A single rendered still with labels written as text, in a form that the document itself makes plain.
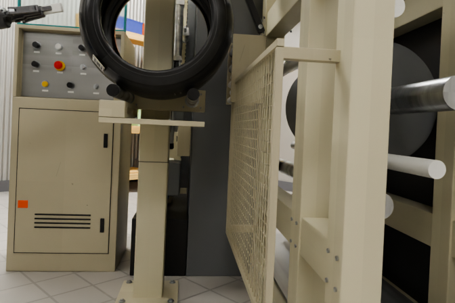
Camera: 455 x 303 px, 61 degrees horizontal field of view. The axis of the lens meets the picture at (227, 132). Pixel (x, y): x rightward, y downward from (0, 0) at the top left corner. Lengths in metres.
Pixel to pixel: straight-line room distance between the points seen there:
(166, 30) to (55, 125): 0.79
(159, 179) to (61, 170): 0.62
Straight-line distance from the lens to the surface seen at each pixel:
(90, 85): 2.21
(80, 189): 2.18
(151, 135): 1.77
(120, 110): 1.41
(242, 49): 1.74
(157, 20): 1.83
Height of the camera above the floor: 0.78
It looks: 1 degrees down
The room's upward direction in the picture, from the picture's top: 3 degrees clockwise
